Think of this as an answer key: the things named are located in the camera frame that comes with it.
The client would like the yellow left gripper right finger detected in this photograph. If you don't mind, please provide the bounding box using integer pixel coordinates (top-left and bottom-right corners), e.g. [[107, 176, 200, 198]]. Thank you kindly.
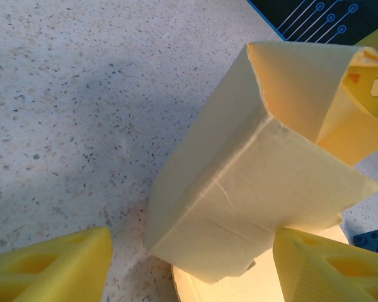
[[272, 227, 378, 302]]

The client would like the yellow paper box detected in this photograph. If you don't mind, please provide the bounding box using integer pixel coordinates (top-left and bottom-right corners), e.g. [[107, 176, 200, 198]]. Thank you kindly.
[[143, 41, 378, 302]]

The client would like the blue circuit print back panel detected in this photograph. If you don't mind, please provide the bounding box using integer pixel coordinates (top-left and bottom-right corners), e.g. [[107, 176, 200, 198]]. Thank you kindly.
[[246, 0, 378, 45]]

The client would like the blue toy brick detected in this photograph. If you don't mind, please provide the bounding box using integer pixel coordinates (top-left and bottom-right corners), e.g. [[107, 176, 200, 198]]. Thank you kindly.
[[352, 228, 378, 256]]

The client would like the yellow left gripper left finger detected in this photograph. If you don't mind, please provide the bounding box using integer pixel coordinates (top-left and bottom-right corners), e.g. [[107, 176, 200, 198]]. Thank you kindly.
[[0, 226, 114, 302]]

